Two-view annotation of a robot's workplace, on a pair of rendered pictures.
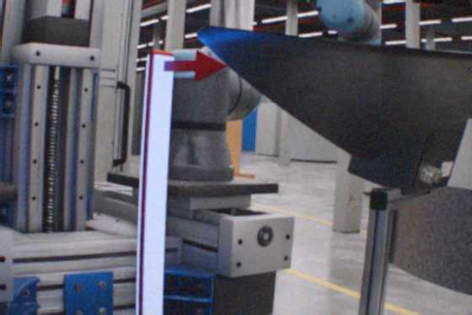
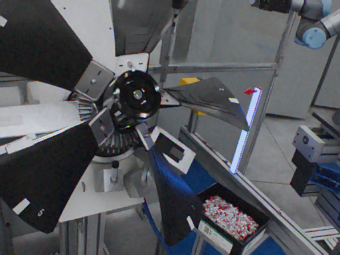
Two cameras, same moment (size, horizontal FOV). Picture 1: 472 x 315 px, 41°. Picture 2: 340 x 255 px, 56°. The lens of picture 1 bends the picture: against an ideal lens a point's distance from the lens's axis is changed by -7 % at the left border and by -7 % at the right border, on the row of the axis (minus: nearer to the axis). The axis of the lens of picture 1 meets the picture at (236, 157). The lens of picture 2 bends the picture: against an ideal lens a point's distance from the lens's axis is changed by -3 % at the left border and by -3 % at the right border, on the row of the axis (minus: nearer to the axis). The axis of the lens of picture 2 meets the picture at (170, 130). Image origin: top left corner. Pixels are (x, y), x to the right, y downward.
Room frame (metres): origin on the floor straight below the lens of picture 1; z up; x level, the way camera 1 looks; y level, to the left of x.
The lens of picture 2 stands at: (0.64, -0.94, 1.52)
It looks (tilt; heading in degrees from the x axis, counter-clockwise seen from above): 29 degrees down; 112
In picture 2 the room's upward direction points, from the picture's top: 11 degrees clockwise
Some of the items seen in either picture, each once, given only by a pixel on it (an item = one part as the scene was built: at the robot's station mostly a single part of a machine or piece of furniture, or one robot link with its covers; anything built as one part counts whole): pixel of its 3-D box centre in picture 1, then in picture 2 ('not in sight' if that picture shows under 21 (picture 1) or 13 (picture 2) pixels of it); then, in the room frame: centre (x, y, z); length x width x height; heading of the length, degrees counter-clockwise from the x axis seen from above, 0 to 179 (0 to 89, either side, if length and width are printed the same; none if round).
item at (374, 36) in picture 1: (359, 24); not in sight; (1.19, -0.21, 1.34); 0.11 x 0.08 x 0.11; 157
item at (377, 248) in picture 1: (377, 253); not in sight; (0.96, -0.22, 0.96); 0.03 x 0.03 x 0.20; 57
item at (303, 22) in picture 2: not in sight; (307, 32); (0.57, 0.49, 1.34); 0.11 x 0.08 x 0.11; 106
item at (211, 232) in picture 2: not in sight; (226, 218); (0.57, -0.16, 0.85); 0.22 x 0.17 x 0.07; 163
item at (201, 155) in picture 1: (192, 149); not in sight; (1.19, 0.08, 1.09); 0.15 x 0.15 x 0.10
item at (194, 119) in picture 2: not in sight; (194, 118); (0.27, 0.23, 0.92); 0.03 x 0.03 x 0.12; 57
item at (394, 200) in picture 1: (403, 194); not in sight; (1.05, -0.27, 1.04); 0.24 x 0.03 x 0.03; 147
